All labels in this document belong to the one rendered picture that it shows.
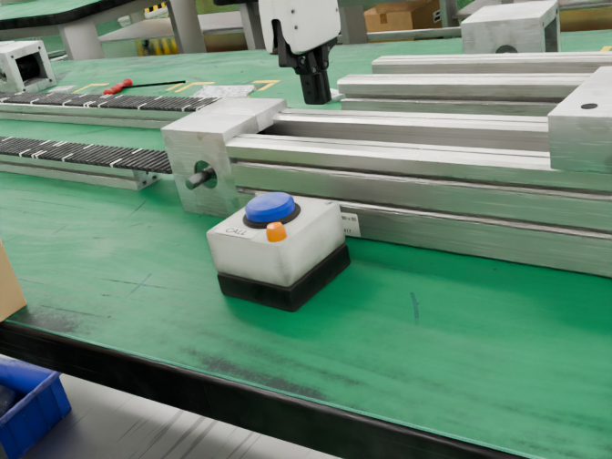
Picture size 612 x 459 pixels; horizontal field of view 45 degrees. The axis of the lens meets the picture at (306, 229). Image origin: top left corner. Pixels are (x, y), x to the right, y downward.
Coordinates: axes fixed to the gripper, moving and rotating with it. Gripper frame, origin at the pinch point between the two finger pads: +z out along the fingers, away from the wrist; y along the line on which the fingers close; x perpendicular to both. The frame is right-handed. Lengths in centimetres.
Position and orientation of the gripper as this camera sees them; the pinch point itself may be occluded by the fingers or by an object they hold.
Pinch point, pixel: (315, 87)
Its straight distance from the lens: 94.8
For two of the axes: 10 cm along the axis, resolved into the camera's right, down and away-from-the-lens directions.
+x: 7.8, 1.2, -6.1
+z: 1.9, 8.9, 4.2
